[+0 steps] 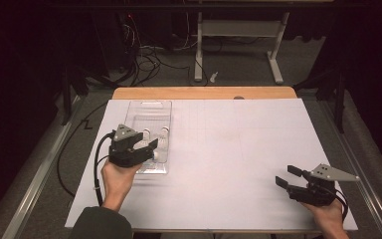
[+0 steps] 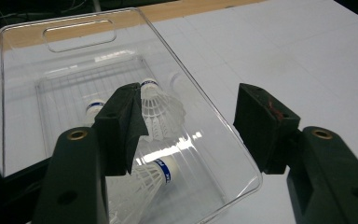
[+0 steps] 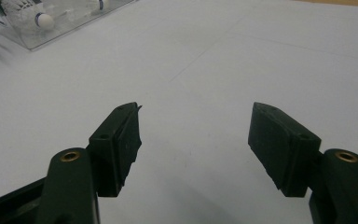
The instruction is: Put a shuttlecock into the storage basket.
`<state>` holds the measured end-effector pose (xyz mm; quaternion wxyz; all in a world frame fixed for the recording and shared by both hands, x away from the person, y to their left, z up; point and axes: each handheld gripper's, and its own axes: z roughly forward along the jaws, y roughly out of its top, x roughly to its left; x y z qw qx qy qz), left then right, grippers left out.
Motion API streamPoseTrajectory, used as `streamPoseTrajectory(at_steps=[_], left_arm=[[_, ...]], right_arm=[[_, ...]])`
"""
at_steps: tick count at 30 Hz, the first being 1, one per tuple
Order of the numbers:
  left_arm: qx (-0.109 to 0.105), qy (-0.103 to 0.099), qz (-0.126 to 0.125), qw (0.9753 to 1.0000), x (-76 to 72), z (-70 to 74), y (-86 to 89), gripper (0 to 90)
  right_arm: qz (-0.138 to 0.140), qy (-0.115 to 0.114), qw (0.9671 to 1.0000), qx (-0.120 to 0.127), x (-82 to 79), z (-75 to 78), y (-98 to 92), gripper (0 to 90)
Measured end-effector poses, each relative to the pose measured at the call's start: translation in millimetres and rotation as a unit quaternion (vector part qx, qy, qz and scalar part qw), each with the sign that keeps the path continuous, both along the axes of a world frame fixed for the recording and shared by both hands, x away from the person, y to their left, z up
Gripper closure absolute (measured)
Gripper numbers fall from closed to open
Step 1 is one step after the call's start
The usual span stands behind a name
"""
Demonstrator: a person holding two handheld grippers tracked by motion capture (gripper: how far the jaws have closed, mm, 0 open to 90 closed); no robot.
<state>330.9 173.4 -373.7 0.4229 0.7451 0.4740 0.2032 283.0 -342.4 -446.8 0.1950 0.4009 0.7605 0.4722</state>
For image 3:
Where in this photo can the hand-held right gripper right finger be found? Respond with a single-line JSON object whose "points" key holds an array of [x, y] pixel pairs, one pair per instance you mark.
{"points": [[284, 149]]}

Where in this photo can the clear plastic container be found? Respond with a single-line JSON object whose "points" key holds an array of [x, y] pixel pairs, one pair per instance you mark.
{"points": [[71, 21]]}

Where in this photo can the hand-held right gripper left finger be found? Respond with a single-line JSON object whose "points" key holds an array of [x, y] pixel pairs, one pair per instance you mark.
{"points": [[115, 149]]}

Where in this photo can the white shuttlecock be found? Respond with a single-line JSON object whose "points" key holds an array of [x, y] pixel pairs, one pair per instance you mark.
{"points": [[28, 14]]}

